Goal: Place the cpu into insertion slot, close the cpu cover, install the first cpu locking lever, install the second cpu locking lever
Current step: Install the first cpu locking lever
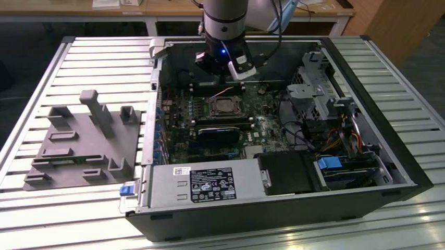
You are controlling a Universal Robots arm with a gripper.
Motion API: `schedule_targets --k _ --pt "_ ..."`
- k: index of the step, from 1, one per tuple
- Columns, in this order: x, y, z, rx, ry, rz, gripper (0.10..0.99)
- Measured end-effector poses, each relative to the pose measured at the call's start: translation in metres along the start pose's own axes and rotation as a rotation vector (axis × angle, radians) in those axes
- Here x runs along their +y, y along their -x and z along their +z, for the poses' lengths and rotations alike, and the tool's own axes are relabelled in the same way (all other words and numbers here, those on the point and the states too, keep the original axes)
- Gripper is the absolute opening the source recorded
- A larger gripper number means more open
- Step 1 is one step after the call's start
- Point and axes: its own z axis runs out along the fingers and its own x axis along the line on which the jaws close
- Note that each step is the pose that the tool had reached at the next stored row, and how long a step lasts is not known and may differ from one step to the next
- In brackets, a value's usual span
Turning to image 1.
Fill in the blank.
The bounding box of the metal disk bay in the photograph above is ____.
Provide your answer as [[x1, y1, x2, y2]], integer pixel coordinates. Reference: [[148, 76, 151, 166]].
[[313, 149, 395, 190]]

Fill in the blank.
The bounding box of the metal socket cover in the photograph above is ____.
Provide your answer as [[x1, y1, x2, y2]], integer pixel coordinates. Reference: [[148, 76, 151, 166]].
[[208, 96, 243, 116]]

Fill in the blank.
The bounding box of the graphics card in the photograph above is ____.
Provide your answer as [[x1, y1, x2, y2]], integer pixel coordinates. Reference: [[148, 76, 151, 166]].
[[196, 126, 240, 146]]

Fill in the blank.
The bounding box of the coloured wire bundle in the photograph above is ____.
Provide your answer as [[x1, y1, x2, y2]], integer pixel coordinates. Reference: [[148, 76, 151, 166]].
[[321, 126, 365, 157]]

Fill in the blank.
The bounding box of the silver heat sink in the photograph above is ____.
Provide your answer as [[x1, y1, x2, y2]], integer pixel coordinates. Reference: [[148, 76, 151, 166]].
[[244, 145, 267, 158]]

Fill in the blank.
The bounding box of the wire locking lever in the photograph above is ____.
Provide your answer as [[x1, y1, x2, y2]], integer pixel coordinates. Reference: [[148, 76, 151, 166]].
[[211, 87, 235, 98]]

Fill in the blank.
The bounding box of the silver power supply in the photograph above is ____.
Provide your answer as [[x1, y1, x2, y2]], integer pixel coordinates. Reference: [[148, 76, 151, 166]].
[[147, 159, 267, 209]]

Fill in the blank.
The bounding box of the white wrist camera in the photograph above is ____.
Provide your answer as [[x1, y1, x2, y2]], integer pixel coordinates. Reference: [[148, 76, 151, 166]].
[[227, 54, 259, 82]]

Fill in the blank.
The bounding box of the black optical drive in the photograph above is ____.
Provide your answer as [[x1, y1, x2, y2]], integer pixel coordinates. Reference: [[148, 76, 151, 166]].
[[255, 152, 322, 196]]

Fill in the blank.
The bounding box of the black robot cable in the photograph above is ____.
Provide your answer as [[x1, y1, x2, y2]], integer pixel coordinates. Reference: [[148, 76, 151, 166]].
[[255, 0, 285, 68]]

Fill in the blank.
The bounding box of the metal drive cage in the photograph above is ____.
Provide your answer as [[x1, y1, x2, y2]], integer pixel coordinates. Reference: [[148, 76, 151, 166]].
[[285, 51, 358, 122]]

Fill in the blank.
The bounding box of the green motherboard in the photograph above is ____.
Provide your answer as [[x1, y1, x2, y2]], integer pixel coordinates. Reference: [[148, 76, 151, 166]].
[[162, 83, 291, 166]]

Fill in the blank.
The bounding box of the blue disk carrier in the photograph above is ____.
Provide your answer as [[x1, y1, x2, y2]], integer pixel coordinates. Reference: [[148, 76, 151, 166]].
[[318, 155, 343, 172]]

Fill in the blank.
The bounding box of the black PC case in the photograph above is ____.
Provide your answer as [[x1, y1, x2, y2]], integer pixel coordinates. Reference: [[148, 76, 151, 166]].
[[124, 35, 434, 243]]

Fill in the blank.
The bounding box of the wooden cabinet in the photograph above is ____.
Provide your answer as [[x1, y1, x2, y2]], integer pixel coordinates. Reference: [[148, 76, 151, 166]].
[[342, 0, 445, 68]]

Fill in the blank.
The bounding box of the wooden desk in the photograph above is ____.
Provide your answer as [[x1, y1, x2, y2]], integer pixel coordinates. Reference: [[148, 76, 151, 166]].
[[0, 0, 355, 37]]

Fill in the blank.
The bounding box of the silver CPU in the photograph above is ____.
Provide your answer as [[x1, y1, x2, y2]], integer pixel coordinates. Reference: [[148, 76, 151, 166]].
[[214, 100, 235, 111]]

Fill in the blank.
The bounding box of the grey parts rack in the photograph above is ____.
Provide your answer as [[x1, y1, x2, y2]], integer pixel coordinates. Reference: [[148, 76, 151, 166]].
[[21, 90, 143, 192]]

